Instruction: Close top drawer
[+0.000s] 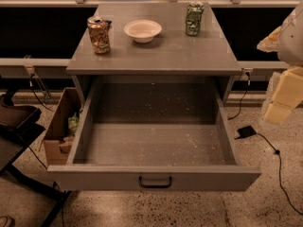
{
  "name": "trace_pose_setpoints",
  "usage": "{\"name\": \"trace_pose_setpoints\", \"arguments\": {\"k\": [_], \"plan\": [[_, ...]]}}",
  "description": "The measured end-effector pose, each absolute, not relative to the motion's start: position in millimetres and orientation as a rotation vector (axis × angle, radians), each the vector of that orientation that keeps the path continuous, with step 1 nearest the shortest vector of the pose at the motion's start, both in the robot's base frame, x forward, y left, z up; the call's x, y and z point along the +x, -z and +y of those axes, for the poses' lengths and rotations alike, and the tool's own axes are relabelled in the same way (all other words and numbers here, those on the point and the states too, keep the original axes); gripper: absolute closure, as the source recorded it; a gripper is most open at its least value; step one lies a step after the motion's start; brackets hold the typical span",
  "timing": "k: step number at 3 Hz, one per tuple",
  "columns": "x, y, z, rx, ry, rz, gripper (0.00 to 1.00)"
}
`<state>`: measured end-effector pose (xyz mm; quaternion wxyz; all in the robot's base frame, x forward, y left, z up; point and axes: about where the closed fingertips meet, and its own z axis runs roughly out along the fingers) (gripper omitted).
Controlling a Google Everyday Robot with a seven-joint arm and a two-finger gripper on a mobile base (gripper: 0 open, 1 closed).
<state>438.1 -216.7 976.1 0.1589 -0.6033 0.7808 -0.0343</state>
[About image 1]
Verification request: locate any grey drawer cabinet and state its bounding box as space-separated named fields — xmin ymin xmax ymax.
xmin=66 ymin=1 xmax=241 ymax=115

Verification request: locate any black chair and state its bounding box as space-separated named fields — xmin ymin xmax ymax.
xmin=0 ymin=88 xmax=71 ymax=227

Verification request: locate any white bowl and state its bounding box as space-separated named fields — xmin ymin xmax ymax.
xmin=124 ymin=20 xmax=162 ymax=44

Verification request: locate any green item in box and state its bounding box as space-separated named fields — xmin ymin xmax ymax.
xmin=67 ymin=113 xmax=79 ymax=136

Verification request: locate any cardboard box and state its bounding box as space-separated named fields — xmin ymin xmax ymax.
xmin=44 ymin=88 xmax=81 ymax=166

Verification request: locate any crushed green soda can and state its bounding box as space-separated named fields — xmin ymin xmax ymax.
xmin=186 ymin=2 xmax=204 ymax=36

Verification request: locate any black floor cable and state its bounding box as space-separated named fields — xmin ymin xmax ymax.
xmin=256 ymin=131 xmax=303 ymax=216

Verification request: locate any grey top drawer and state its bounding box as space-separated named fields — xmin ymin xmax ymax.
xmin=46 ymin=76 xmax=262 ymax=193

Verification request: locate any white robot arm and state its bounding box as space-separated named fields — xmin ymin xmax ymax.
xmin=257 ymin=3 xmax=303 ymax=129

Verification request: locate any crushed orange soda can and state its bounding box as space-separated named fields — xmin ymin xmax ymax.
xmin=87 ymin=16 xmax=112 ymax=54

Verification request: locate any black power adapter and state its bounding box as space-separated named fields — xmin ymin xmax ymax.
xmin=238 ymin=126 xmax=257 ymax=139

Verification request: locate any black top drawer handle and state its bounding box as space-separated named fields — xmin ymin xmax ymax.
xmin=138 ymin=176 xmax=172 ymax=189

